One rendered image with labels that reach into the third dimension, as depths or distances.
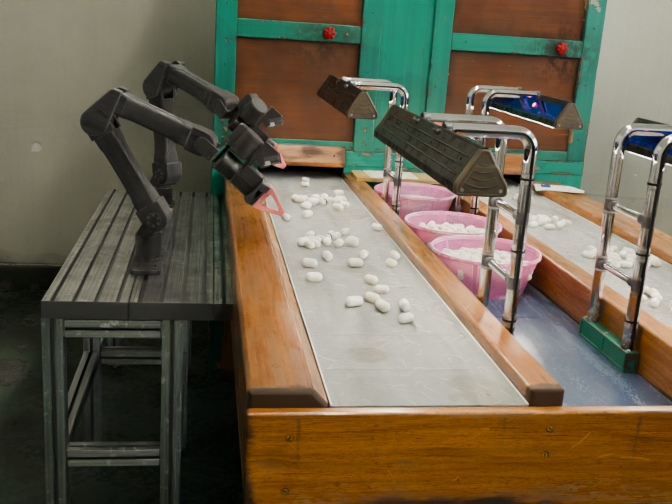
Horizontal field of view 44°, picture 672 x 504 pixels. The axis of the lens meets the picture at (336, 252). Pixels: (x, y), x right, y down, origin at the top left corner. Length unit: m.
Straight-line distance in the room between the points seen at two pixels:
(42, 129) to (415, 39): 1.77
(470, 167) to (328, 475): 0.49
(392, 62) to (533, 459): 1.91
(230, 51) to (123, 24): 1.04
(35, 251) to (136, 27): 1.12
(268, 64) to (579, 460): 1.94
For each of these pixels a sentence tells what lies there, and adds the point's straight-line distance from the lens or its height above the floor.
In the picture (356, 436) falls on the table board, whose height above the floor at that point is 0.70.
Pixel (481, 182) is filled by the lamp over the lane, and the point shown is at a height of 1.06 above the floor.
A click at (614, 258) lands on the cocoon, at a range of 2.18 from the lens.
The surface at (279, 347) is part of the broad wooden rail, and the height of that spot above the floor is 0.76.
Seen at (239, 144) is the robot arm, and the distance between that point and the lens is 1.99.
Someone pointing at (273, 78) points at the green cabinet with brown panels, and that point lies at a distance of 2.92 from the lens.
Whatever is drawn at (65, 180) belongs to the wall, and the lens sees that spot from 3.96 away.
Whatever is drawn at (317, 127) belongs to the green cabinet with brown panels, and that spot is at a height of 0.92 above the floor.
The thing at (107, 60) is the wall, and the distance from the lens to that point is 3.87.
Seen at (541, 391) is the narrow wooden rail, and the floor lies 0.76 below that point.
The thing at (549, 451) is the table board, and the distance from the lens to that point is 1.32.
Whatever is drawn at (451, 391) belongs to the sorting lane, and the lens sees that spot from 1.30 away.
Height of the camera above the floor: 1.27
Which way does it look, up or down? 15 degrees down
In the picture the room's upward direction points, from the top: 4 degrees clockwise
